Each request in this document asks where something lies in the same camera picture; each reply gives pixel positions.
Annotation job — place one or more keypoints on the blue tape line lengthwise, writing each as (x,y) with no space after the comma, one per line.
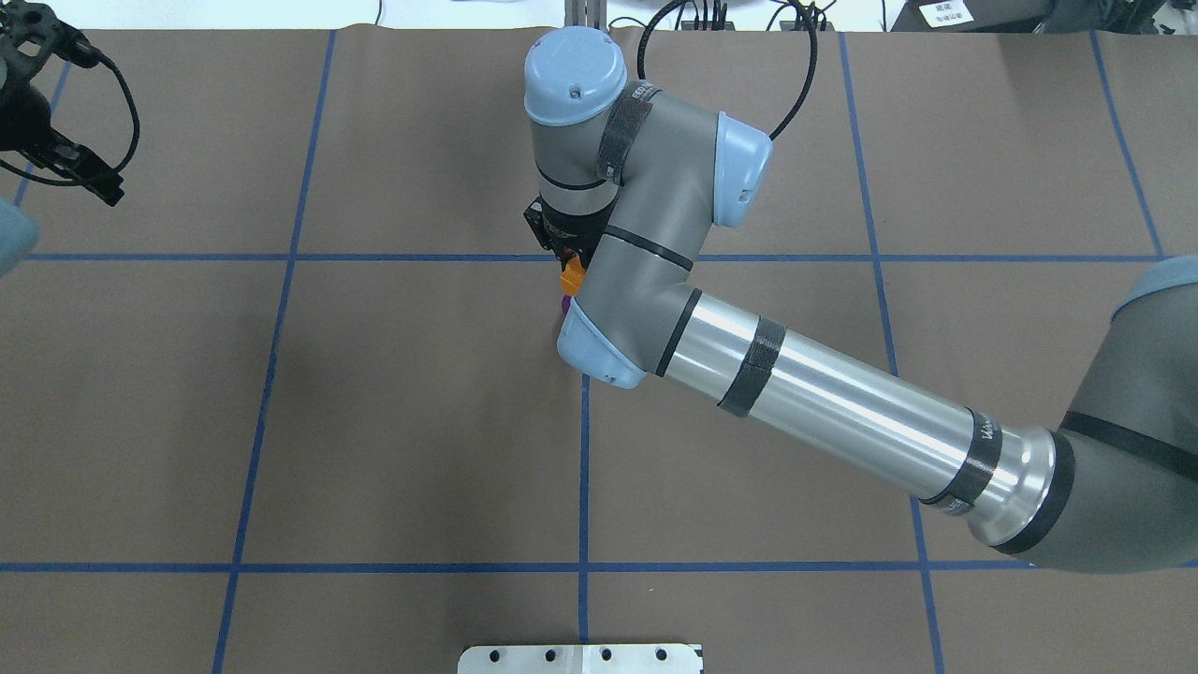
(916,509)
(290,262)

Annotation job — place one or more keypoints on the blue tape centre line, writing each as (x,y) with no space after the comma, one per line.
(583,520)

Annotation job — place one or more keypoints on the blue tape line crosswise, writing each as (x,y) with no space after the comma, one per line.
(413,258)

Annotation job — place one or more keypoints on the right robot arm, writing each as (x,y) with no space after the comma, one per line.
(631,179)

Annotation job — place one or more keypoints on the blue tape outer right line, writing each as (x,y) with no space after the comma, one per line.
(1124,147)

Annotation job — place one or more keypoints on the blue tape far crosswise line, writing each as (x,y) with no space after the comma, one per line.
(434,568)

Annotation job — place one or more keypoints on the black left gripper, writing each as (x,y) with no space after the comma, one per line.
(24,120)

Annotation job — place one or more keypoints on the grey camera post bracket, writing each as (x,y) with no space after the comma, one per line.
(590,13)

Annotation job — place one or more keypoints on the blue tape line right lengthwise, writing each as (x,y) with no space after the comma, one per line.
(916,509)

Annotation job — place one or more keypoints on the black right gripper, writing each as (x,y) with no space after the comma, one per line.
(562,234)

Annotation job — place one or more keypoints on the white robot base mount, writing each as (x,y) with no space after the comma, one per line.
(583,658)

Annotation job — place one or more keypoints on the orange trapezoid block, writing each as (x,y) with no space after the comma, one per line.
(572,276)

